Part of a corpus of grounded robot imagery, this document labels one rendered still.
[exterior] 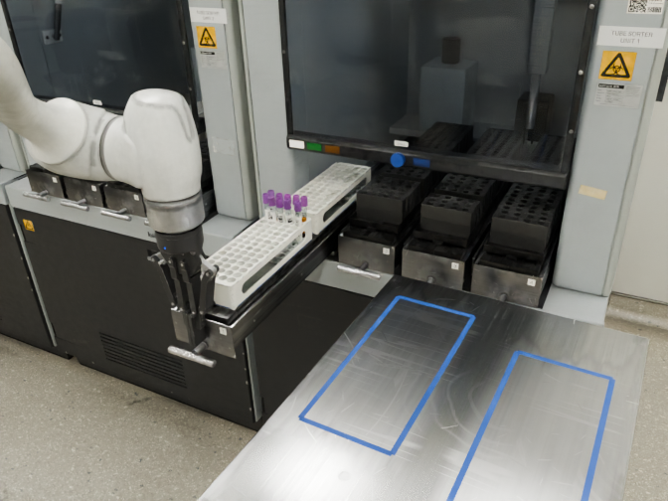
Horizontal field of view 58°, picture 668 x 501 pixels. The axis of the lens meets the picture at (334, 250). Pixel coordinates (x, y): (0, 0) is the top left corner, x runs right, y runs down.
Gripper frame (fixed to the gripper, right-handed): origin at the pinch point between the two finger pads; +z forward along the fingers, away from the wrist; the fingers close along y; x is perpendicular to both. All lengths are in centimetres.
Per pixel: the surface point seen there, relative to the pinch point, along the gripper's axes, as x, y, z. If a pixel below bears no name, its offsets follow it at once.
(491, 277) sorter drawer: -40, -43, 1
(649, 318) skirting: -159, -81, 78
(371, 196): -47.1, -13.3, -8.1
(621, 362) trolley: -18, -68, -2
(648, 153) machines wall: -160, -68, 13
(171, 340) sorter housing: -40, 49, 47
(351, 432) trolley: 12.7, -36.8, -2.0
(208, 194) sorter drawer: -48, 34, 0
